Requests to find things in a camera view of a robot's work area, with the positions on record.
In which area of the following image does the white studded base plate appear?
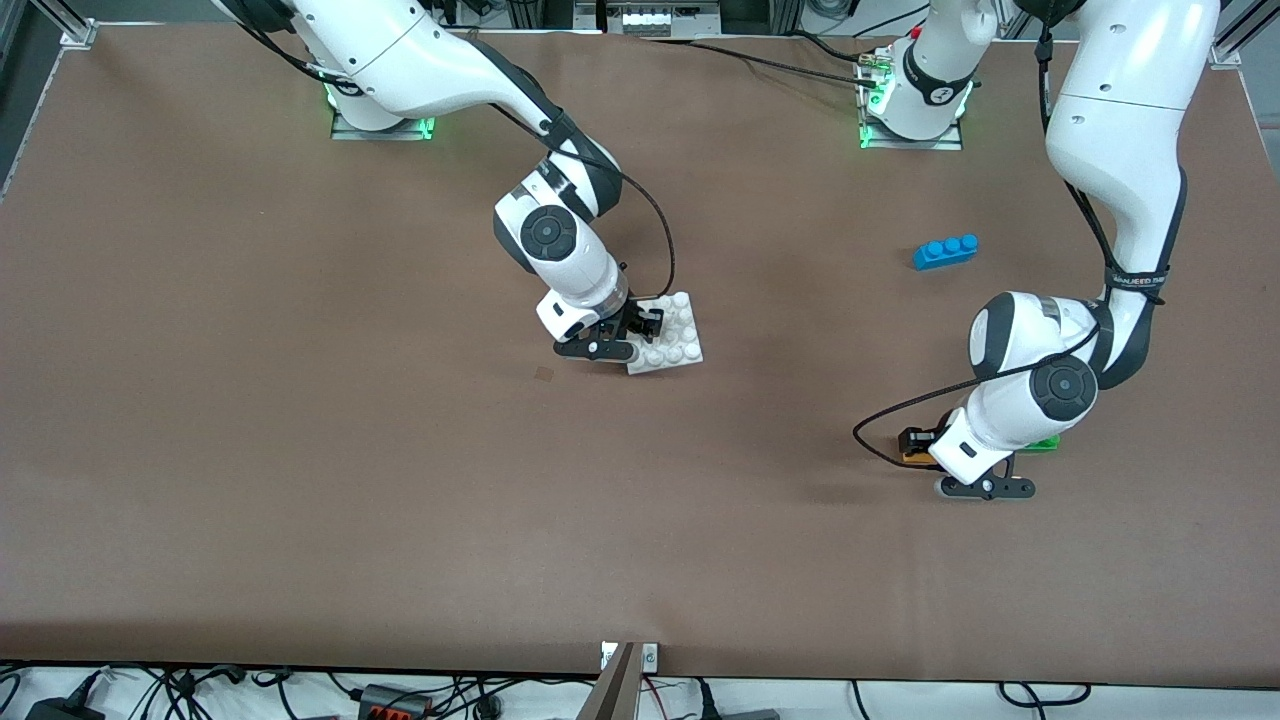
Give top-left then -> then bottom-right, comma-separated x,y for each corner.
627,291 -> 705,377

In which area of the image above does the blue three-stud block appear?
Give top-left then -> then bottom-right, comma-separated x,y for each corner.
912,234 -> 980,272

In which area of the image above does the white power strip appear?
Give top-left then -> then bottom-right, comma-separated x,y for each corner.
620,3 -> 723,37

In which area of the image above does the black orange power adapter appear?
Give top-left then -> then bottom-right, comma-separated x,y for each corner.
358,684 -> 433,720

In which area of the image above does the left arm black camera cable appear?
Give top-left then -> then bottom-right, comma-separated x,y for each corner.
853,25 -> 1171,471

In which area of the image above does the black looped floor cable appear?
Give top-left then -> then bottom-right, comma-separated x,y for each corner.
998,682 -> 1093,707

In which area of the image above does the black table cable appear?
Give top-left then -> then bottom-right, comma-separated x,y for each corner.
640,36 -> 886,89
780,30 -> 881,69

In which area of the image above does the grey aluminium post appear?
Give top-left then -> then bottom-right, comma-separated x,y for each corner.
578,642 -> 641,720

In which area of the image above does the aluminium frame extrusion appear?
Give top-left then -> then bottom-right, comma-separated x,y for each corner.
1220,0 -> 1280,53

